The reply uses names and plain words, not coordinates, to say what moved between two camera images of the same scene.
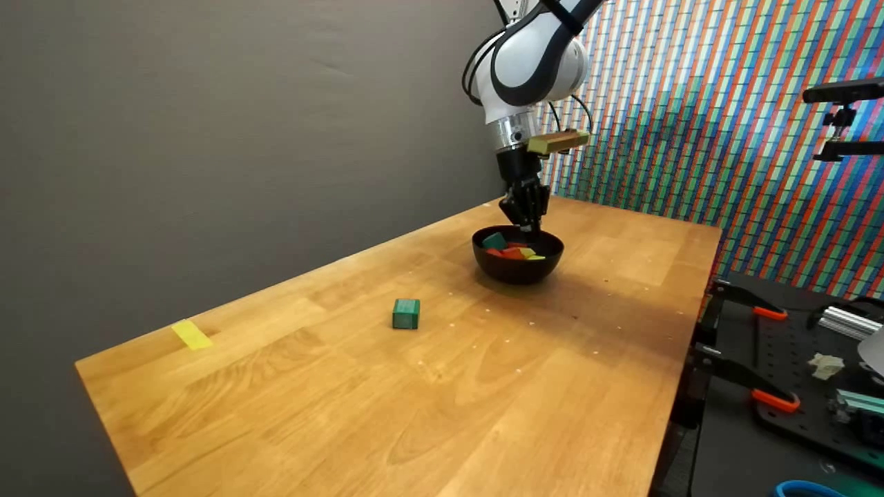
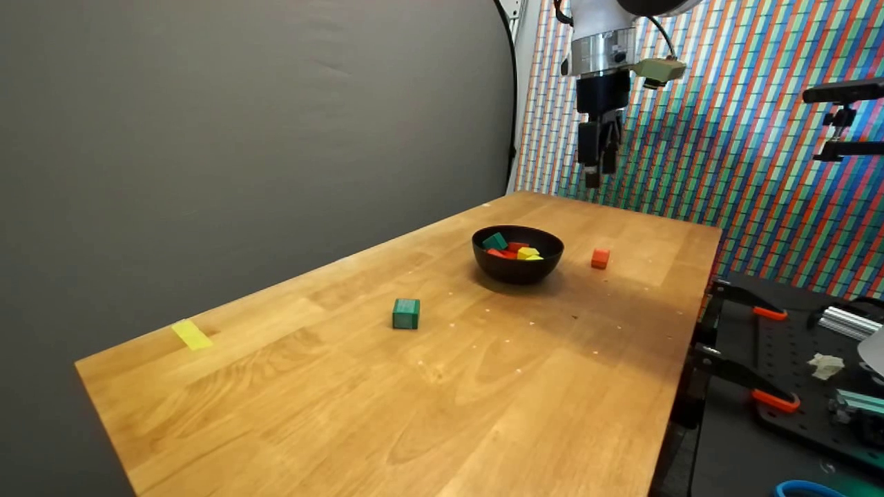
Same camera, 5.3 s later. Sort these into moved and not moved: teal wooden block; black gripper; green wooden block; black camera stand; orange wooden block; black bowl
Moved: black gripper; orange wooden block
Not moved: teal wooden block; black camera stand; green wooden block; black bowl
